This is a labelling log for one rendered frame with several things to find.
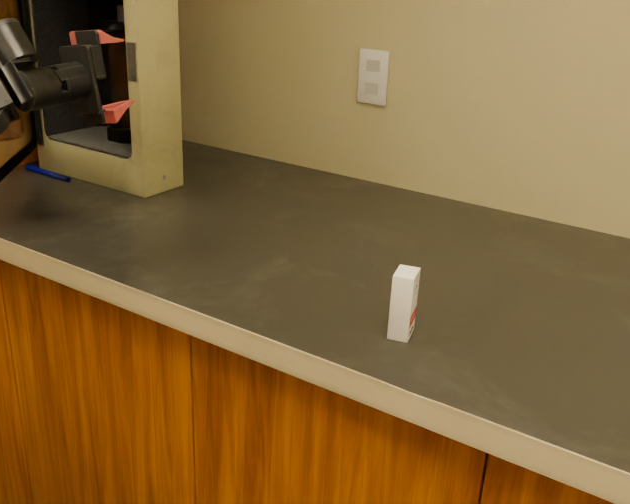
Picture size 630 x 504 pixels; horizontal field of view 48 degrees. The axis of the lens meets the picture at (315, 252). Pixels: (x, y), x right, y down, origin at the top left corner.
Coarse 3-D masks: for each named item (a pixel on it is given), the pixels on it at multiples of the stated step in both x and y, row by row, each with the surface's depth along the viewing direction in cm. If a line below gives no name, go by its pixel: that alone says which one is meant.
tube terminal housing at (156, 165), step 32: (128, 0) 125; (160, 0) 129; (32, 32) 141; (128, 32) 127; (160, 32) 131; (160, 64) 133; (160, 96) 135; (160, 128) 137; (64, 160) 148; (96, 160) 143; (128, 160) 138; (160, 160) 139; (128, 192) 140; (160, 192) 142
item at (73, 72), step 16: (64, 48) 107; (80, 48) 105; (64, 64) 104; (80, 64) 106; (64, 80) 102; (80, 80) 104; (96, 80) 107; (64, 96) 103; (80, 96) 106; (96, 96) 107; (80, 112) 110; (96, 112) 108
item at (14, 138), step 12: (0, 0) 128; (12, 0) 134; (0, 12) 128; (12, 12) 134; (24, 120) 142; (12, 132) 134; (24, 132) 142; (0, 144) 128; (12, 144) 134; (24, 144) 142; (0, 156) 128; (12, 156) 135
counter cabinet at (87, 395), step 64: (0, 320) 130; (64, 320) 118; (128, 320) 109; (0, 384) 137; (64, 384) 125; (128, 384) 114; (192, 384) 106; (256, 384) 98; (0, 448) 146; (64, 448) 131; (128, 448) 120; (192, 448) 110; (256, 448) 102; (320, 448) 95; (384, 448) 88; (448, 448) 83
